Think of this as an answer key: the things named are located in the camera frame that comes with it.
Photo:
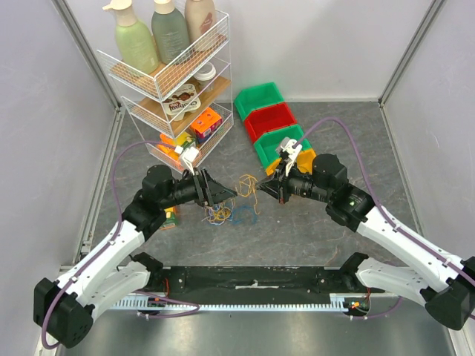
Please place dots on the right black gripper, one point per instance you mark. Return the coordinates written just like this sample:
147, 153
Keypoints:
282, 185

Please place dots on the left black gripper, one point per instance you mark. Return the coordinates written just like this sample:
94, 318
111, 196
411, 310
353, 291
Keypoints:
208, 190

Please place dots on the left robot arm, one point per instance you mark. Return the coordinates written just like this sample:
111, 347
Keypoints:
66, 308

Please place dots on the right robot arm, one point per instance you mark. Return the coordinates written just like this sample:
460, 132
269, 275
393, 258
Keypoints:
441, 282

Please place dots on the yellow plastic bin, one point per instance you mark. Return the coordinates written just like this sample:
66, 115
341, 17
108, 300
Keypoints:
304, 162

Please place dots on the near green plastic bin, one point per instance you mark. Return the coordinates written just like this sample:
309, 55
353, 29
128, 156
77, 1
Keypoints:
266, 145

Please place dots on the green plastic bin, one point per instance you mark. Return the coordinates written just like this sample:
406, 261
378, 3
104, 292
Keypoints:
266, 145
257, 97

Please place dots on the orange green juice carton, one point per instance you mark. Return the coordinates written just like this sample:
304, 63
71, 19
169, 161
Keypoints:
171, 218

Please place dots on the orange sponge pack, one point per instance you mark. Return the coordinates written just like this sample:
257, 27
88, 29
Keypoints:
167, 153

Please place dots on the green yellow box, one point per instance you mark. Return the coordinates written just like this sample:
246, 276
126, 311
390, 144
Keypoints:
186, 140

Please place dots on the red plastic bin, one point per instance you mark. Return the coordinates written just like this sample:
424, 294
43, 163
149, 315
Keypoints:
268, 119

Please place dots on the orange purple box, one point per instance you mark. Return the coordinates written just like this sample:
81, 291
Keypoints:
206, 124

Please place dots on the far green plastic bin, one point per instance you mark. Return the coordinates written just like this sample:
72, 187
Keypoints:
257, 97

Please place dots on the yogurt multipack carton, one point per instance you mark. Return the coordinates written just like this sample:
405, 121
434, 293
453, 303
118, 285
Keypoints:
184, 100

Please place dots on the paper cup with lid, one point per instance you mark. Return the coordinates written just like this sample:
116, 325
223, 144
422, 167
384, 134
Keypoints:
206, 73

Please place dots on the light green pump bottle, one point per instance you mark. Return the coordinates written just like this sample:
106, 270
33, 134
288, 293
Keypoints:
133, 38

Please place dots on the dark green bottle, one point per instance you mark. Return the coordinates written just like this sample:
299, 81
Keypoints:
169, 30

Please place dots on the beige brown bottle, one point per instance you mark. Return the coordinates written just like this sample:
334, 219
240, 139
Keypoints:
200, 18

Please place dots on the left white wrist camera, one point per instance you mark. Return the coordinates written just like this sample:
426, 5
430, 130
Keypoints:
187, 156

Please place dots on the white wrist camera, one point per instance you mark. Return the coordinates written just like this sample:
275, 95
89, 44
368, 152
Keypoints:
187, 156
289, 149

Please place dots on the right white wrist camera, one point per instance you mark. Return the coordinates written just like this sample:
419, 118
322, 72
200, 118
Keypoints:
289, 149

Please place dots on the white wire shelf rack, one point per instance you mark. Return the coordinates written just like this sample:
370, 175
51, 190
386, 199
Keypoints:
159, 85

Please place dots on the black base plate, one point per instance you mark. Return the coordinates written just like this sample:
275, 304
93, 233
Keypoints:
178, 280

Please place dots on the white slotted cable duct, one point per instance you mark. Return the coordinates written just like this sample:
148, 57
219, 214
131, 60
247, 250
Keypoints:
142, 303

